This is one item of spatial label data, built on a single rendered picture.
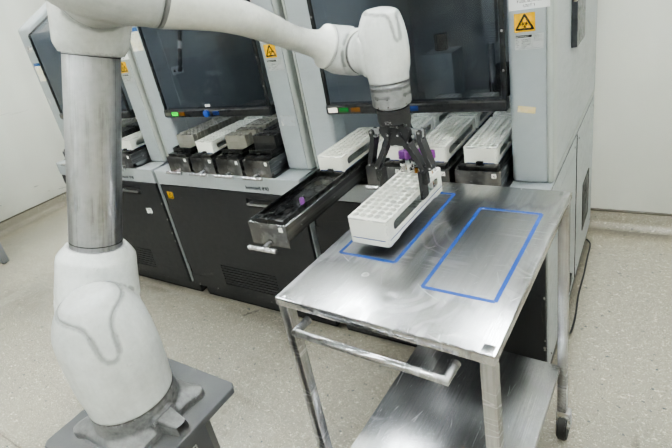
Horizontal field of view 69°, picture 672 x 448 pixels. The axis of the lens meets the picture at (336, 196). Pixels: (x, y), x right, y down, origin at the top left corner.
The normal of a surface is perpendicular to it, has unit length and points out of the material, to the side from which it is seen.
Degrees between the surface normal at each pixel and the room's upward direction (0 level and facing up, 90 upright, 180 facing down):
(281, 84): 90
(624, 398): 0
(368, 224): 90
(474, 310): 0
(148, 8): 118
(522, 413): 0
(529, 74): 90
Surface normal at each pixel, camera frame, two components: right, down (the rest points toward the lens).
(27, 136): 0.84, 0.07
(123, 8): 0.32, 0.76
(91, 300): -0.13, -0.87
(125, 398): 0.48, 0.32
